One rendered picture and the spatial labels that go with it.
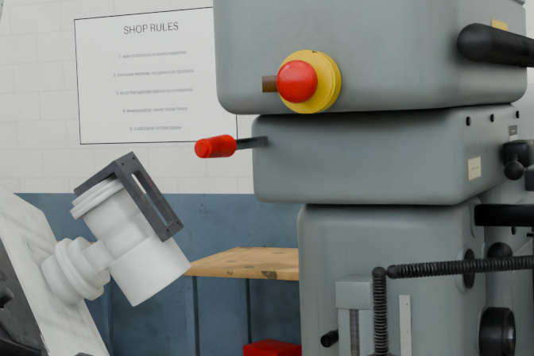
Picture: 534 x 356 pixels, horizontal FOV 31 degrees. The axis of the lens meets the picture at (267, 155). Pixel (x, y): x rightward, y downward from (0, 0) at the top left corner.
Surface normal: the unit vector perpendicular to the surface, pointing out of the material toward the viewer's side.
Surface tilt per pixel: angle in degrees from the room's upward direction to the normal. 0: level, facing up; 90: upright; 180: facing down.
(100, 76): 90
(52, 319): 58
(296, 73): 86
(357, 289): 90
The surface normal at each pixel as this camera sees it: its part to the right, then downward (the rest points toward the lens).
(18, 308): 0.83, -0.56
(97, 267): -0.04, 0.05
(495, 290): -0.27, 0.06
